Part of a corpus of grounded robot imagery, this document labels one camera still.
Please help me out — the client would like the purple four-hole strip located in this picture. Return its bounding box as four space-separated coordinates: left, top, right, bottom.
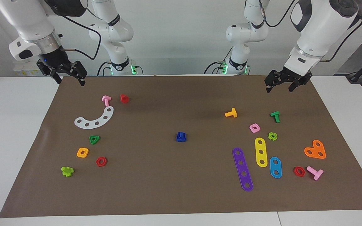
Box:
232 148 254 192

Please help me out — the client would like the black base cable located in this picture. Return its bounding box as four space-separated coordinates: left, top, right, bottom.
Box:
204 61 230 75
97 61 112 76

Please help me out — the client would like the yellow three-hole strip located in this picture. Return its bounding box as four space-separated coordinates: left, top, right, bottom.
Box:
255 137 268 168

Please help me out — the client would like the white background box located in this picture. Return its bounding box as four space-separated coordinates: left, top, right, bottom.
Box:
13 61 45 77

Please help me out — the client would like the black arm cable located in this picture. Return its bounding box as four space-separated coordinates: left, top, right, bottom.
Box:
244 0 362 62
55 6 102 61

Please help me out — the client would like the blue two-hole strip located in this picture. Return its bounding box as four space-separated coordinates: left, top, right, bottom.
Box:
270 157 282 179

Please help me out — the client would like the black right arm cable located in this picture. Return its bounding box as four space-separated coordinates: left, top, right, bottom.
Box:
55 6 102 61

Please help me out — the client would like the orange heart-shaped plate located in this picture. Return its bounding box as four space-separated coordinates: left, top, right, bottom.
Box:
304 140 326 159

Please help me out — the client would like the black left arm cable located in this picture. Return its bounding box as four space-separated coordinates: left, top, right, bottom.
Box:
244 0 362 62

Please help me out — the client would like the white curved perforated plate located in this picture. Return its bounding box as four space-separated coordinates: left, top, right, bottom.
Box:
74 106 114 129

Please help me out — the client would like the brown table mat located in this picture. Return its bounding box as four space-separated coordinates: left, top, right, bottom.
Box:
0 75 362 218

